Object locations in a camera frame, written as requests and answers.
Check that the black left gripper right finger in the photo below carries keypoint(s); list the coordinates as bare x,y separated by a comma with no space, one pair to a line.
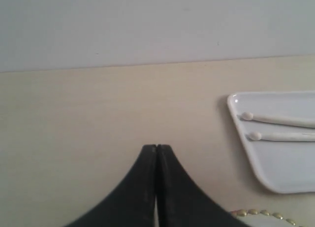
180,202

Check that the white rectangular plastic tray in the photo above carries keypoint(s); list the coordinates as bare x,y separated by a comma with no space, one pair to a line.
282,167

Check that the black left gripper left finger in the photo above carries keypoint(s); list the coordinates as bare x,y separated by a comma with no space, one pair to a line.
132,202

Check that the white drumstick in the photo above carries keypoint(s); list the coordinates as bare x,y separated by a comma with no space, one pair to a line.
279,120
287,137

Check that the red drum with white skin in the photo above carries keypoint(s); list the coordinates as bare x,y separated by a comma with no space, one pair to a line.
263,218

